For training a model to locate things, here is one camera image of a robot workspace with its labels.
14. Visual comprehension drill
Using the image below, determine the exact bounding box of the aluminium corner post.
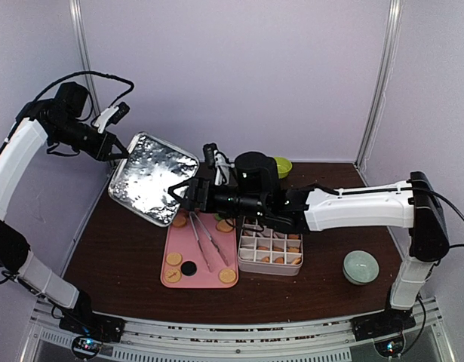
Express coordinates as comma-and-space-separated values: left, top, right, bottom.
69, 0, 101, 116
355, 0, 403, 172

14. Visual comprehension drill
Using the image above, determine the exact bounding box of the round dotted biscuit right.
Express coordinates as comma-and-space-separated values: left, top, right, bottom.
219, 268, 237, 284

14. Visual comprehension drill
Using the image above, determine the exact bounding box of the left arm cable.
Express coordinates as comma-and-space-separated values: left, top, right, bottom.
31, 70, 136, 114

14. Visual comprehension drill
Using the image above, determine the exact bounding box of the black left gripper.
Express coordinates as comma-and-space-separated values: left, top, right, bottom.
51, 116, 129, 161

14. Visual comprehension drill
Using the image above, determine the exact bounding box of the round dotted biscuit near left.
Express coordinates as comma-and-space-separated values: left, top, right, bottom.
165, 252, 183, 266

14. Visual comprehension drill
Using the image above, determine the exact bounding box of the round dotted biscuit far left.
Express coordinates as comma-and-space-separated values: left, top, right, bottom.
216, 219, 234, 233

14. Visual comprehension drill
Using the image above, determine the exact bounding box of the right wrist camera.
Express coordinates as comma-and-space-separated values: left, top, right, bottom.
202, 143, 234, 186

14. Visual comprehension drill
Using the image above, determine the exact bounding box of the clear plastic box lid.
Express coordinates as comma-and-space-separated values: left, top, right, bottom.
108, 132, 200, 227

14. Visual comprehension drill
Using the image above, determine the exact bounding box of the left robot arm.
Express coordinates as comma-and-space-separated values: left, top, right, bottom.
0, 81, 130, 335

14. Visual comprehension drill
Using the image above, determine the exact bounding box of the pink plastic tray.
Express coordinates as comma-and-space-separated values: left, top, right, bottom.
161, 213, 238, 289

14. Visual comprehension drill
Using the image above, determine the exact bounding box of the round dotted biscuit far corner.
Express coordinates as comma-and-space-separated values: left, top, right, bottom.
172, 213, 187, 228

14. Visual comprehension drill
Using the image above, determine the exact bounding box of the lilac divided storage box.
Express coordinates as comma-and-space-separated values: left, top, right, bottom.
238, 218, 304, 277

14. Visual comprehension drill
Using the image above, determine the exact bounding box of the round dotted biscuit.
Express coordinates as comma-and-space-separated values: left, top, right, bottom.
165, 252, 183, 266
219, 268, 237, 284
216, 219, 234, 233

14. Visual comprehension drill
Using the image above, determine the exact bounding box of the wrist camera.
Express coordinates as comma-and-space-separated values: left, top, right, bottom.
202, 143, 234, 186
91, 102, 131, 133

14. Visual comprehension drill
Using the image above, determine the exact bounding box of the dotted biscuit with red mark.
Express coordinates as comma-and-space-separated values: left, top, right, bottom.
164, 268, 182, 284

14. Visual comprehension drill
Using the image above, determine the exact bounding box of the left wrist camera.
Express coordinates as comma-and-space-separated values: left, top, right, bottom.
91, 102, 131, 133

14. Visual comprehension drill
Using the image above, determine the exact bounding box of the black sandwich cookie middle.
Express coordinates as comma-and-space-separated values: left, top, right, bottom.
180, 261, 198, 277

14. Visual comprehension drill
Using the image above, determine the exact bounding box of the green plastic bowl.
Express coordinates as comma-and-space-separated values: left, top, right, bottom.
274, 157, 293, 179

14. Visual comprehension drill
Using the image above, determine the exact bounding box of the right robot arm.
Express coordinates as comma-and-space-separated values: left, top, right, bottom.
167, 151, 450, 333

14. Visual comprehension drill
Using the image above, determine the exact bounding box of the left aluminium corner post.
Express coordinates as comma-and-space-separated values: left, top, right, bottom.
69, 0, 101, 116

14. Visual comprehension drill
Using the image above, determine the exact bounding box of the pale celadon ceramic bowl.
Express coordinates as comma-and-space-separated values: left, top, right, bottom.
343, 250, 379, 285

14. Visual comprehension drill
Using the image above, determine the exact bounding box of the right aluminium corner post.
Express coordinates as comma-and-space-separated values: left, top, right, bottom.
355, 0, 403, 172

